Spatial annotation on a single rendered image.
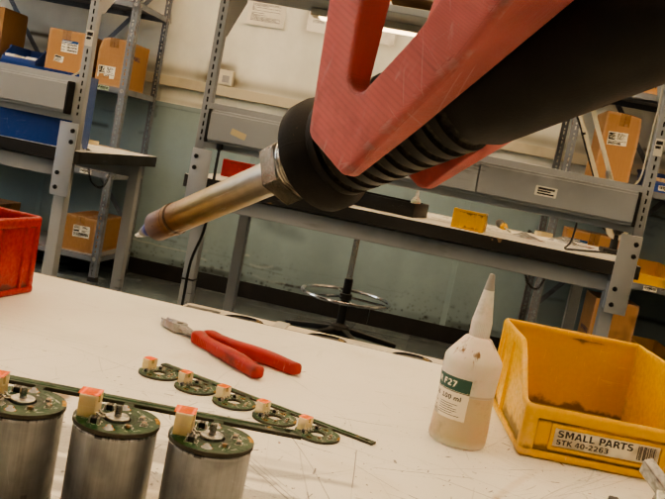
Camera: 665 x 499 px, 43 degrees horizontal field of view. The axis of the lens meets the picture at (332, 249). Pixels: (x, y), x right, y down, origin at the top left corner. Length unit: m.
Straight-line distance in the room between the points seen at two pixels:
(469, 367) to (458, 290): 4.18
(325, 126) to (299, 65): 4.58
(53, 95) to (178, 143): 2.15
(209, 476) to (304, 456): 0.19
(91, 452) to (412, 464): 0.24
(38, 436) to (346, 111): 0.14
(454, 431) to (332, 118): 0.35
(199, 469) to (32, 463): 0.05
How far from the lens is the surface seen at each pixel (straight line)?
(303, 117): 0.17
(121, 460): 0.25
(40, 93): 2.82
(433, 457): 0.47
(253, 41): 4.82
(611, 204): 2.53
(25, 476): 0.26
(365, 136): 0.15
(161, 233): 0.22
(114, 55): 4.59
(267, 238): 4.74
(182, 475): 0.25
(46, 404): 0.26
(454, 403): 0.48
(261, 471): 0.40
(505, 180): 2.49
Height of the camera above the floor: 0.90
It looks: 6 degrees down
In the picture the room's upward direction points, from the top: 11 degrees clockwise
